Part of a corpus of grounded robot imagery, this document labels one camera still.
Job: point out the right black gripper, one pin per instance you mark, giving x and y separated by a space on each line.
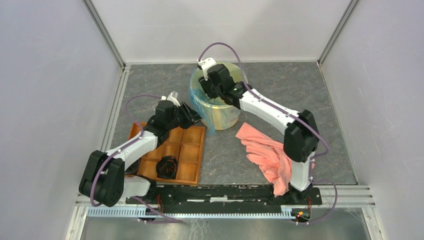
205 85

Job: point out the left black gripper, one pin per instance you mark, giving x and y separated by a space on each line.
191 116

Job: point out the blue plastic trash bag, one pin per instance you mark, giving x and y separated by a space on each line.
216 114

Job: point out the yellow plastic trash bin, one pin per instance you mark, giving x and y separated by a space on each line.
225 76

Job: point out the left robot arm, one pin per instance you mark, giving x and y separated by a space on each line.
104 181

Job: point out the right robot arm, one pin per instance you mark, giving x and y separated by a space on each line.
299 130

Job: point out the wooden compartment tray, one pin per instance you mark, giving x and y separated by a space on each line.
186 145

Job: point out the black coiled roll bottom centre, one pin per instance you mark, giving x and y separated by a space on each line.
167 167

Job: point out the black coiled roll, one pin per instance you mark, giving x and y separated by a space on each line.
167 167
133 168

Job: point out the pink cloth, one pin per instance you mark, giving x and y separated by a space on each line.
269 156

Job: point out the black coiled roll bottom left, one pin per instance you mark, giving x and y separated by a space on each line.
133 168

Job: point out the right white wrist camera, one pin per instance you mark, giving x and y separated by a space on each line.
205 64

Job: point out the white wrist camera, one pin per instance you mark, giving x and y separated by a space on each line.
173 97
205 64

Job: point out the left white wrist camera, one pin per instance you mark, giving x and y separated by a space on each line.
173 97

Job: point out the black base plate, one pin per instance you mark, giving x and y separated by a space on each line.
227 199

